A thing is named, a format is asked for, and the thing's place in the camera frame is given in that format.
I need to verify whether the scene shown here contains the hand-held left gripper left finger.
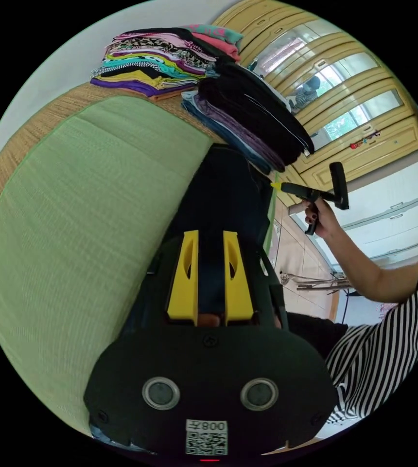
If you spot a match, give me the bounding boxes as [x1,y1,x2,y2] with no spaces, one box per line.
[166,230,200,326]

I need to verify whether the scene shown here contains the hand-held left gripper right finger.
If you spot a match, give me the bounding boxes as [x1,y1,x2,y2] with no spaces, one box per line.
[223,230,254,326]

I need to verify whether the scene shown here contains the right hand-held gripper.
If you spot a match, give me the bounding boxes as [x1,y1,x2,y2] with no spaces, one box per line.
[270,182,337,235]

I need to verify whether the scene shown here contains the black jeans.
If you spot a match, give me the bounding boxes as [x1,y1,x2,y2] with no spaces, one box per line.
[171,143,272,319]

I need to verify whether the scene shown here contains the person's right forearm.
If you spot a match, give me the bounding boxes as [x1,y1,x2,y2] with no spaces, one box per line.
[326,220,418,304]

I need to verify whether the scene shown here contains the person's right hand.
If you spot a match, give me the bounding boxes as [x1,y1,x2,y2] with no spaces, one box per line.
[303,199,339,241]

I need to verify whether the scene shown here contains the pile of clothes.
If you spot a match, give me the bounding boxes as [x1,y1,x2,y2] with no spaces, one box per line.
[90,24,315,175]

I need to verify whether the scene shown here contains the white cupboard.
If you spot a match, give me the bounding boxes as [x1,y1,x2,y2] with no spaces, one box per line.
[340,155,418,265]

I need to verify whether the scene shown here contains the yellow cupboard with mirror doors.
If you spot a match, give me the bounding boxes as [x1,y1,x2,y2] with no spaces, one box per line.
[210,0,418,207]

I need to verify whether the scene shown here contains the bed with green woven mat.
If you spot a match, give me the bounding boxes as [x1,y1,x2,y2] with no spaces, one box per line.
[0,82,279,438]

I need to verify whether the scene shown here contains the person's body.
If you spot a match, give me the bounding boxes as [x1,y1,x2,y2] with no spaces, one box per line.
[285,251,418,428]

